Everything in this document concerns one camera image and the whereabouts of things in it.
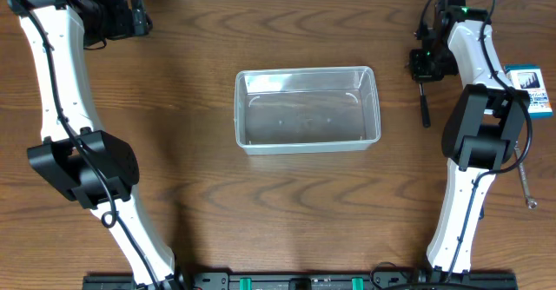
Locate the clear plastic container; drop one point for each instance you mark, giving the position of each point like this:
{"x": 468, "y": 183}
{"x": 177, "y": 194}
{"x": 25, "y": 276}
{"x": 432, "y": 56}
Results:
{"x": 309, "y": 110}

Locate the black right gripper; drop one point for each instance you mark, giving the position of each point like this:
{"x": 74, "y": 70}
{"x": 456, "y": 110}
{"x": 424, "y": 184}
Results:
{"x": 419, "y": 72}

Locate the silver combination wrench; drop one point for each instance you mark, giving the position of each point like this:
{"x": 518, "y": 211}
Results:
{"x": 531, "y": 202}

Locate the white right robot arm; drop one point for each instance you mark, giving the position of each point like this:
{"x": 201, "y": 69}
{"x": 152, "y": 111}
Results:
{"x": 481, "y": 132}

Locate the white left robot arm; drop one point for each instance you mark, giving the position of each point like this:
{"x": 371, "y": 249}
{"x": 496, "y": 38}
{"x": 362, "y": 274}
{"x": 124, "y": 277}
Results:
{"x": 76, "y": 155}

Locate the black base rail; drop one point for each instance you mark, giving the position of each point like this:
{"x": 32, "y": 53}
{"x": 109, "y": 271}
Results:
{"x": 380, "y": 279}

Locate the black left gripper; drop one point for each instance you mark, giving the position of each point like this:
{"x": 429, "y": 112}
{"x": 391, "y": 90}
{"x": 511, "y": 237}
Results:
{"x": 136, "y": 16}

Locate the small black-handled hammer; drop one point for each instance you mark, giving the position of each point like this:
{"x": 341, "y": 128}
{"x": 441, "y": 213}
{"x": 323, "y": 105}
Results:
{"x": 426, "y": 121}

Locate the blue white screwdriver box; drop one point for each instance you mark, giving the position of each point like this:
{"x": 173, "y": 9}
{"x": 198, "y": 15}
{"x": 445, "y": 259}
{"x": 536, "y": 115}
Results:
{"x": 528, "y": 77}

